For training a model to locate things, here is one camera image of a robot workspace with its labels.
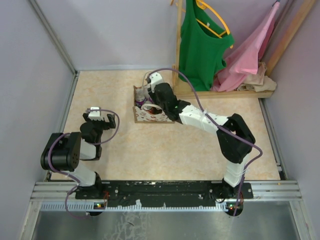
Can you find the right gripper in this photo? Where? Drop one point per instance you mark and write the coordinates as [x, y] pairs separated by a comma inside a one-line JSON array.
[[154, 94]]

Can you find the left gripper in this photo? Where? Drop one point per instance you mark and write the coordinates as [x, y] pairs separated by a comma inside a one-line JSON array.
[[111, 118]]

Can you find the red cola can front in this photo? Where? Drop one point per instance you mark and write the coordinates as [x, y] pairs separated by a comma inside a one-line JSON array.
[[150, 107]]

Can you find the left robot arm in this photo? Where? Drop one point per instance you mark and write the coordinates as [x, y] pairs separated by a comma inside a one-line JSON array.
[[64, 152]]

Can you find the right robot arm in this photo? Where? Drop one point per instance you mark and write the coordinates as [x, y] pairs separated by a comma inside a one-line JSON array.
[[234, 136]]

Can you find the canvas tote bag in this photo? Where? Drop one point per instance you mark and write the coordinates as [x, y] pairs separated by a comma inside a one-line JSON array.
[[144, 117]]

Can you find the wooden clothes rack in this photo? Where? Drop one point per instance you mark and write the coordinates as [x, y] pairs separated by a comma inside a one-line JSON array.
[[289, 22]]

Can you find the purple soda can left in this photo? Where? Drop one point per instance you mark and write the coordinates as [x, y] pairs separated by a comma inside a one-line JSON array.
[[139, 98]]

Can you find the green tank top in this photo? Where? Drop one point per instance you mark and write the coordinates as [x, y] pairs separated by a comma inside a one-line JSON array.
[[200, 56]]

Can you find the pink shirt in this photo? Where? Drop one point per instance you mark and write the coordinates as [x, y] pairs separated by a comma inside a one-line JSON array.
[[245, 59]]

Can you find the beige cloth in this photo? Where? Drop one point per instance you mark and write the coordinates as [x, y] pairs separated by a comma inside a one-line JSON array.
[[258, 82]]

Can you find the yellow clothes hanger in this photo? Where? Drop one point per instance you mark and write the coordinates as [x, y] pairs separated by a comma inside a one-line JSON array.
[[205, 17]]

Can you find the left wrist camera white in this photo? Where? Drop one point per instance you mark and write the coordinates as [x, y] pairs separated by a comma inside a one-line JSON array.
[[94, 113]]

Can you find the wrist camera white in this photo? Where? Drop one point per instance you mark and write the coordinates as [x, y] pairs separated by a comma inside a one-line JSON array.
[[94, 113], [153, 80]]

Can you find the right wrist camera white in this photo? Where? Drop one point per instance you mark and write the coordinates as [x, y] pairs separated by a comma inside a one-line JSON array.
[[153, 80]]

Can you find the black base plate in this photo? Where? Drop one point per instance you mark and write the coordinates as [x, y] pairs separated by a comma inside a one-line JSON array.
[[193, 193]]

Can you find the white cable duct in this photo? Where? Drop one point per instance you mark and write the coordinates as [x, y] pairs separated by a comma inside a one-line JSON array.
[[96, 207]]

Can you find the aluminium rail frame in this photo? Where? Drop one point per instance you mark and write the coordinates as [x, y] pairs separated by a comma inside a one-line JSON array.
[[273, 190]]

